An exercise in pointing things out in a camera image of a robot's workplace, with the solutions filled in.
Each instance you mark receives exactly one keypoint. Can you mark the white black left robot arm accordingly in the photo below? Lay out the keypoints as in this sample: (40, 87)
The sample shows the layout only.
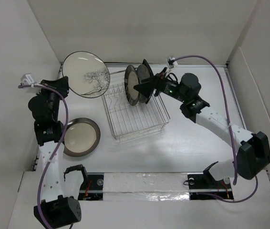
(58, 189)

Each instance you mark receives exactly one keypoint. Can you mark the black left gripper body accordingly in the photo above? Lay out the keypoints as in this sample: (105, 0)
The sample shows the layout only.
(45, 82)

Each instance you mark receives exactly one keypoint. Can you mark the beige plate with tree pattern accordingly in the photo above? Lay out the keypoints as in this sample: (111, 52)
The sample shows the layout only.
(88, 75)

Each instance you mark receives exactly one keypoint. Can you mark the grey round deer plate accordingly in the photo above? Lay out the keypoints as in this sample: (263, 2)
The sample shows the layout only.
(139, 74)

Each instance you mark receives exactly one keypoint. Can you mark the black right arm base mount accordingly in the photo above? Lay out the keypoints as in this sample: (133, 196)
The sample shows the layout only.
(199, 184)

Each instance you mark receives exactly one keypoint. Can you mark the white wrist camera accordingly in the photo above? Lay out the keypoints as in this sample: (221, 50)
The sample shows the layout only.
(28, 80)
(171, 62)

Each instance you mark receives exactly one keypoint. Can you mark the beige plate with brown rim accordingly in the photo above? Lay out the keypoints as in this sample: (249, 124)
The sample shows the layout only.
(82, 137)

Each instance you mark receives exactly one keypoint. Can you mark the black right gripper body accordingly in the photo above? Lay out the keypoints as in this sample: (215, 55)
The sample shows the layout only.
(165, 85)

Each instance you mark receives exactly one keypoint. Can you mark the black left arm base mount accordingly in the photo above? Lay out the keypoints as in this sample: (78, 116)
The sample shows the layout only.
(92, 189)

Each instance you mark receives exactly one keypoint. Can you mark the black rimmed striped round plate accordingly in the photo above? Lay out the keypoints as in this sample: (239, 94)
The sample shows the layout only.
(130, 80)

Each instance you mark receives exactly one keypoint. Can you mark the silver wire dish rack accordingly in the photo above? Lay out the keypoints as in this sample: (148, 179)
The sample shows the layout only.
(126, 121)

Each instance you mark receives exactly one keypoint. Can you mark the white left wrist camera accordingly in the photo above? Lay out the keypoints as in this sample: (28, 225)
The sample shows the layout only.
(28, 80)

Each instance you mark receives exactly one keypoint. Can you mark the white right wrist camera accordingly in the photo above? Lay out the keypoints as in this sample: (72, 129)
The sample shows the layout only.
(171, 62)

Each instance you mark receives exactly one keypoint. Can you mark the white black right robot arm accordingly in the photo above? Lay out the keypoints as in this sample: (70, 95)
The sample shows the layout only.
(252, 151)

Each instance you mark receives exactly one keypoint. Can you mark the black square floral plate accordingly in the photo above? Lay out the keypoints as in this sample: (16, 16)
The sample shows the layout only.
(149, 71)

